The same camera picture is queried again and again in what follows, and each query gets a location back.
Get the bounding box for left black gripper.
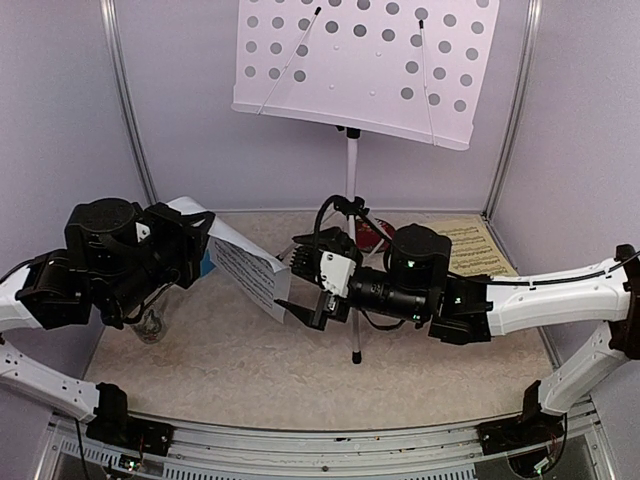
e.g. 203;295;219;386
101;201;215;321

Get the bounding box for silver tripod stand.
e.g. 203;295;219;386
276;125;362;365

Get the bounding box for white perforated music stand desk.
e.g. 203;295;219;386
232;0;500;151

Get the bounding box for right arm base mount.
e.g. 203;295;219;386
477;415;566;455

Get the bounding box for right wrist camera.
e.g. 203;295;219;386
319;252;357;298

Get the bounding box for cream dragon mug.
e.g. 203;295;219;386
131;301;167;345

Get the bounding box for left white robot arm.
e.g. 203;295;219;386
1;198;216;445

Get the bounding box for front aluminium rail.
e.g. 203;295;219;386
34;394;621;480

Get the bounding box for yellowed sheet music page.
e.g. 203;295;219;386
426;216;516;277

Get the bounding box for blue metronome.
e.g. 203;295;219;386
200;250;216;278

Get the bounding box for white sheet music page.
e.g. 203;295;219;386
164;195;292;324

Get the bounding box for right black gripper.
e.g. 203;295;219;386
276;227;429;333

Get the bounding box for red floral plate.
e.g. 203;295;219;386
356;218;396;253

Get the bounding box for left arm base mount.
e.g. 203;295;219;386
86;416;174;457

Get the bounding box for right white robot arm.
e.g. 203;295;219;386
277;224;639;444

